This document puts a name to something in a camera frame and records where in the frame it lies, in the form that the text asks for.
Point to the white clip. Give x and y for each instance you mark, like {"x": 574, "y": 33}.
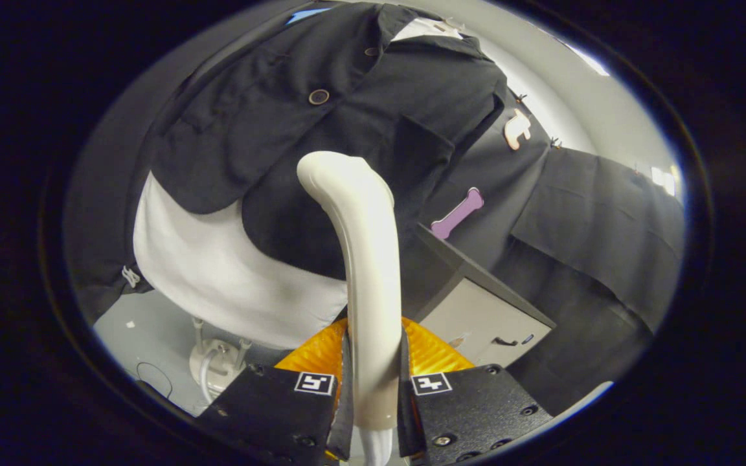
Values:
{"x": 131, "y": 277}

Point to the black suit jacket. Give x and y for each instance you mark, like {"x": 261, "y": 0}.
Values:
{"x": 269, "y": 129}

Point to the white mannequin torso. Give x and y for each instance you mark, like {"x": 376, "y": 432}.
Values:
{"x": 217, "y": 272}

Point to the white garment steamer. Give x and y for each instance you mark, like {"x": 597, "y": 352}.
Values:
{"x": 373, "y": 272}

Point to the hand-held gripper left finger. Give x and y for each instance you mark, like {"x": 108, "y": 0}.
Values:
{"x": 276, "y": 414}

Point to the black backdrop cloth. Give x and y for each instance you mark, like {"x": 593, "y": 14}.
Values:
{"x": 606, "y": 246}

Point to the white round stand base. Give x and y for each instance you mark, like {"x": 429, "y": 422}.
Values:
{"x": 217, "y": 366}

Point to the grey cabinet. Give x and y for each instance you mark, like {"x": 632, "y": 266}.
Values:
{"x": 483, "y": 317}

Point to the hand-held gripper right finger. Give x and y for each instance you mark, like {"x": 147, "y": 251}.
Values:
{"x": 470, "y": 408}

